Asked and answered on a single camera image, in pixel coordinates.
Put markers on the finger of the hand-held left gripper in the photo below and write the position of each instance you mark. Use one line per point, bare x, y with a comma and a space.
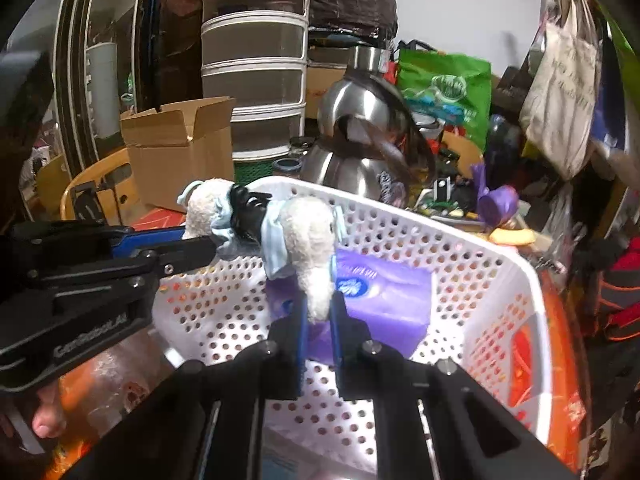
190, 255
150, 241

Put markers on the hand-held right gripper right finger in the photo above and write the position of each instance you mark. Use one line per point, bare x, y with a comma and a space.
336, 345

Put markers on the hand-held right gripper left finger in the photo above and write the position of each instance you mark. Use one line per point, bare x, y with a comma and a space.
300, 347

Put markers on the white plush toy blue cloth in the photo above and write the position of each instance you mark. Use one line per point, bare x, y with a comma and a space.
310, 240

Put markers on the white perforated plastic basket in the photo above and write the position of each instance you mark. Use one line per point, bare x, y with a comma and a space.
450, 270

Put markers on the person's left hand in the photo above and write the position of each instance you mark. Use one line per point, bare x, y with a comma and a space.
47, 417

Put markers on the wooden chair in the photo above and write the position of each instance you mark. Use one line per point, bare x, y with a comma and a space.
125, 200

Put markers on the purple tissue packet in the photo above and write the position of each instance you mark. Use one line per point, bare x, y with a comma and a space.
390, 300

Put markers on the open cardboard box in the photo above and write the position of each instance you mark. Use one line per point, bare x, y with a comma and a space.
170, 160

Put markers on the green lattice crate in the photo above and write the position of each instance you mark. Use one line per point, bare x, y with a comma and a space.
252, 170

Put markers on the glass jar with dark lid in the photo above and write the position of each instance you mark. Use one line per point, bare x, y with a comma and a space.
286, 167

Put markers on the small glass jar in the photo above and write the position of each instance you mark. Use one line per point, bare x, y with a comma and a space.
300, 146

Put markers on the grey white drawer tower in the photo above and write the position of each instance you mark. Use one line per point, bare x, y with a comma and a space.
250, 85

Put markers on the small cardboard box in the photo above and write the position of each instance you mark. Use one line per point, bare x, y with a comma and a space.
320, 90

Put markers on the purple plastic toy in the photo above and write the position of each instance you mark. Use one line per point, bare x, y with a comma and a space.
495, 200

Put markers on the stainless steel kettle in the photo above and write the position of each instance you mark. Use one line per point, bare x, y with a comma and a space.
350, 100

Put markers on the orange floral tablecloth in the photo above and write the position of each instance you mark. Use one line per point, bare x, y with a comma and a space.
567, 385

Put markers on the green printed shopping bag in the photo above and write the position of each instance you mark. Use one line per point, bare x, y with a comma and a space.
445, 90

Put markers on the red black backpack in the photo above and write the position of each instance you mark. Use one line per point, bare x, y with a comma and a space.
625, 280

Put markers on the beige canvas tote bag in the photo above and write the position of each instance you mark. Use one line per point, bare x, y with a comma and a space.
555, 95

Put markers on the blue white bag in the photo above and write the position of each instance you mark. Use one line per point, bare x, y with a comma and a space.
610, 105

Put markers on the lime green bag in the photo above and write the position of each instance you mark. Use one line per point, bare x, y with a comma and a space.
622, 60

